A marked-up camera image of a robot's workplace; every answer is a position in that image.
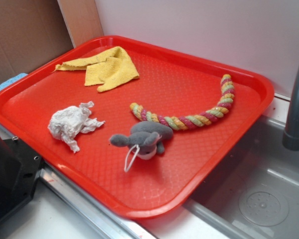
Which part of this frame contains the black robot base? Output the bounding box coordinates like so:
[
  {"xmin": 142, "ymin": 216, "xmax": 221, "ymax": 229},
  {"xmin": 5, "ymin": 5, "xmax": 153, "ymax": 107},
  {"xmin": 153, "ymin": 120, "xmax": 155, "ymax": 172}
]
[{"xmin": 0, "ymin": 137, "xmax": 43, "ymax": 224}]

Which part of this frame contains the gray plush animal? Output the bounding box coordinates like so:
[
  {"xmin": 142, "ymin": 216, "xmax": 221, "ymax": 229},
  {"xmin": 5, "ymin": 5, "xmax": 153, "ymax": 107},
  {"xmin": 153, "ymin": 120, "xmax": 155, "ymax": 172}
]
[{"xmin": 110, "ymin": 121, "xmax": 173, "ymax": 172}]

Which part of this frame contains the red plastic tray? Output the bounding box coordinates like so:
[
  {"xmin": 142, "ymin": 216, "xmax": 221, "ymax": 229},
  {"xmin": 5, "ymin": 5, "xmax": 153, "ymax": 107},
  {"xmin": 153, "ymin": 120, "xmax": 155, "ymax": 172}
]
[{"xmin": 0, "ymin": 36, "xmax": 274, "ymax": 219}]

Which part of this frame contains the yellow cloth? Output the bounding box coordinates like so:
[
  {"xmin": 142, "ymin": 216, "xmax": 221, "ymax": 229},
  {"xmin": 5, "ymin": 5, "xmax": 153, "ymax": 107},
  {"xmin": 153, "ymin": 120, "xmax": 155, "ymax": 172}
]
[{"xmin": 55, "ymin": 46, "xmax": 140, "ymax": 93}]

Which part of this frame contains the crumpled white paper towel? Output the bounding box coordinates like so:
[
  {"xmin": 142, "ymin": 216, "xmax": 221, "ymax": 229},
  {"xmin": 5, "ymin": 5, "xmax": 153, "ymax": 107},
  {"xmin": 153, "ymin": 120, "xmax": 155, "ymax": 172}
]
[{"xmin": 48, "ymin": 101, "xmax": 105, "ymax": 153}]

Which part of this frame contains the gray toy sink basin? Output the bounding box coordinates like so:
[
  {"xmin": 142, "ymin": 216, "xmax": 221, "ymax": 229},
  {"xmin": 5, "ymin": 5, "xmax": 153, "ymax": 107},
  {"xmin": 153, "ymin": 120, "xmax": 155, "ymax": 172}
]
[{"xmin": 184, "ymin": 117, "xmax": 299, "ymax": 239}]

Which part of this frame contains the brown cardboard panel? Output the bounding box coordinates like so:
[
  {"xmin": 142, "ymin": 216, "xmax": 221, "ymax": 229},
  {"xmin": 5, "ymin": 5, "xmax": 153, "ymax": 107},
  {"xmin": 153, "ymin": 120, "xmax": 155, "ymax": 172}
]
[{"xmin": 0, "ymin": 0, "xmax": 103, "ymax": 84}]

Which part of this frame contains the blue sponge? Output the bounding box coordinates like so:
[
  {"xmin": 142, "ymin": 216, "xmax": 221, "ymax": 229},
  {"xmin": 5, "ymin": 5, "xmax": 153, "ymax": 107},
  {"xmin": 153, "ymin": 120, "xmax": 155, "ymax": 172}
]
[{"xmin": 0, "ymin": 73, "xmax": 27, "ymax": 91}]

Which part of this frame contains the multicolour twisted rope toy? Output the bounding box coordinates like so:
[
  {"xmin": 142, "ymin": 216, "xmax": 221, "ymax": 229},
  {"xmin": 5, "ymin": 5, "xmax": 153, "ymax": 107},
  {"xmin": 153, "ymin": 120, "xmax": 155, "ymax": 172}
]
[{"xmin": 130, "ymin": 74, "xmax": 235, "ymax": 130}]

